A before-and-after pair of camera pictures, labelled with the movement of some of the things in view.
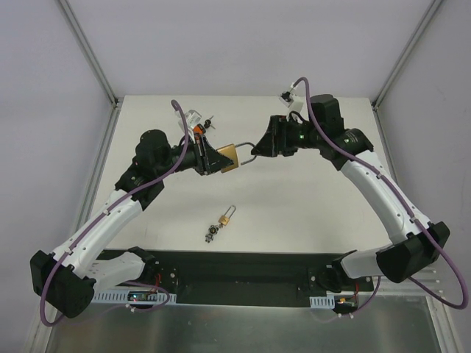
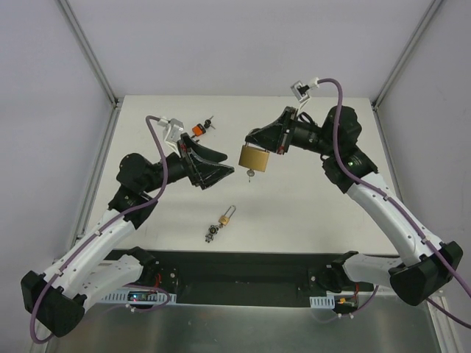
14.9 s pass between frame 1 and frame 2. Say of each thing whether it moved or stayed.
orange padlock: stayed
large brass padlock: moved
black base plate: stayed
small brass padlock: stayed
